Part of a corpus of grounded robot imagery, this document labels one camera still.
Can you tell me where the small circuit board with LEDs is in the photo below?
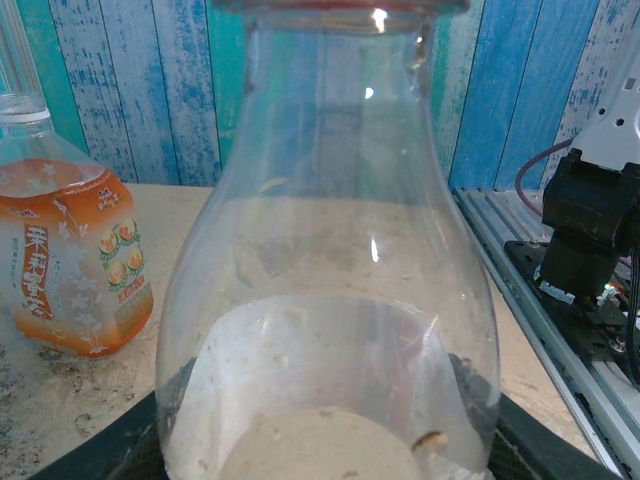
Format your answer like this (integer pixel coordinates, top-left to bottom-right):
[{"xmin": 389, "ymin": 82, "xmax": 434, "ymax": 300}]
[{"xmin": 597, "ymin": 279, "xmax": 631, "ymax": 311}]

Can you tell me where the clear bottle with orange label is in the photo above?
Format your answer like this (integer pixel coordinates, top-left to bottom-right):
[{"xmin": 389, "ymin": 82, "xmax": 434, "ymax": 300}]
[{"xmin": 0, "ymin": 92, "xmax": 155, "ymax": 359}]

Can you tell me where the aluminium corner post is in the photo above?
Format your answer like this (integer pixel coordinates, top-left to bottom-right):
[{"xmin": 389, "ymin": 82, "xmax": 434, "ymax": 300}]
[{"xmin": 0, "ymin": 0, "xmax": 44, "ymax": 99}]

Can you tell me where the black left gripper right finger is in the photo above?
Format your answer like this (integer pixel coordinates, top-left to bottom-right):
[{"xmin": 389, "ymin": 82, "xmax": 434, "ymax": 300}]
[{"xmin": 487, "ymin": 393, "xmax": 621, "ymax": 480}]

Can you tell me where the aluminium mounting rail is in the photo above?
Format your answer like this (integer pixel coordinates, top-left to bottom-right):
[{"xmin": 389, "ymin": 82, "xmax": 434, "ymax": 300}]
[{"xmin": 452, "ymin": 186, "xmax": 640, "ymax": 480}]

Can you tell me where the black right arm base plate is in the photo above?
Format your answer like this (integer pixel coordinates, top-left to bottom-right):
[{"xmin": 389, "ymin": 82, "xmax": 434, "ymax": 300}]
[{"xmin": 503, "ymin": 238, "xmax": 640, "ymax": 396}]

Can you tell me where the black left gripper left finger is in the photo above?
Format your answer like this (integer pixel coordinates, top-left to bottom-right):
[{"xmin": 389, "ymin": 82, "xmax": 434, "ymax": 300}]
[{"xmin": 27, "ymin": 392, "xmax": 169, "ymax": 480}]

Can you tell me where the clear bottle with red label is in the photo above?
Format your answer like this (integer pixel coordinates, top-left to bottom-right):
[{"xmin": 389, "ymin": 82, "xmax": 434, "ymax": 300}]
[{"xmin": 154, "ymin": 0, "xmax": 501, "ymax": 480}]

